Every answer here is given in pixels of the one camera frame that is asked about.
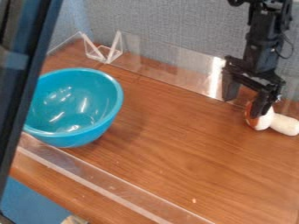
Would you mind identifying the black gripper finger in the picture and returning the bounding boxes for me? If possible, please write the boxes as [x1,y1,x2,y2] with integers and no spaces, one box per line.
[222,72,241,102]
[250,90,273,118]

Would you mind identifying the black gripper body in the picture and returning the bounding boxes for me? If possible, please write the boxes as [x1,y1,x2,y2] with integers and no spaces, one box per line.
[223,38,286,101]

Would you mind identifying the brown white plush mushroom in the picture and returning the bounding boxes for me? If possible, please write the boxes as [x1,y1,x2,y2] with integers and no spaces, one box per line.
[245,101,299,137]

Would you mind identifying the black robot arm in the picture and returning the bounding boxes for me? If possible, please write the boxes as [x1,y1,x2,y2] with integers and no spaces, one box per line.
[222,0,294,118]

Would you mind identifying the blue plastic bowl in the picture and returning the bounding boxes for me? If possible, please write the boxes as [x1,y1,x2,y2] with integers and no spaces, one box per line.
[23,67,124,148]

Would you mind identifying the clear acrylic back barrier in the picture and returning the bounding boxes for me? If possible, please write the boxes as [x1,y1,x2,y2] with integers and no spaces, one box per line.
[116,30,299,117]

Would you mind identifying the clear acrylic barrier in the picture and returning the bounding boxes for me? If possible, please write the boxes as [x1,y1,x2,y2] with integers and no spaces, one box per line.
[18,133,215,224]
[116,30,299,117]
[47,31,83,56]

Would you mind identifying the clear acrylic left barrier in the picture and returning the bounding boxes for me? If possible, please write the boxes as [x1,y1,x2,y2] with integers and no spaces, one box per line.
[47,31,83,56]

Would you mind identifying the clear acrylic front barrier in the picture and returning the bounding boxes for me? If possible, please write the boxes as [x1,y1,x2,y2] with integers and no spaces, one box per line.
[18,133,215,224]

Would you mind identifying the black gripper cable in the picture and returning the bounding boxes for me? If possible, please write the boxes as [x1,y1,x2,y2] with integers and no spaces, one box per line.
[274,17,297,60]

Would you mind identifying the clear acrylic corner bracket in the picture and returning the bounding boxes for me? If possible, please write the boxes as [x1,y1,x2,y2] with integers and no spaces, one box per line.
[79,31,124,64]

